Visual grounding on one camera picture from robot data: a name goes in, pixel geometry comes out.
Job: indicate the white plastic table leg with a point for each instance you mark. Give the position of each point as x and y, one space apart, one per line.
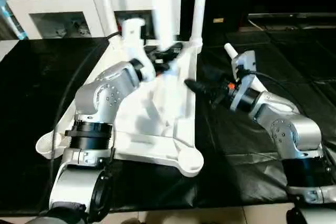
199 9
230 51
105 3
160 3

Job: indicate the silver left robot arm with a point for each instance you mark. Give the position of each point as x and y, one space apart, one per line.
100 95

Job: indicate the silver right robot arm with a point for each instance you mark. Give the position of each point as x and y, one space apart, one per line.
283 124

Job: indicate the small yellow label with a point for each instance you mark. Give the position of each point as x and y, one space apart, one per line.
218 20

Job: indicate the black work mat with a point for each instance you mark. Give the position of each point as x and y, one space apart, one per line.
252 171

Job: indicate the teal plastic object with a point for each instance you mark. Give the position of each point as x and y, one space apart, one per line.
8 19

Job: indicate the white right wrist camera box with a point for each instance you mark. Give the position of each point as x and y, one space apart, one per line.
244 69

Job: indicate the dark metal rail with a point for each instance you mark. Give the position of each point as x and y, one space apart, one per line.
294 17

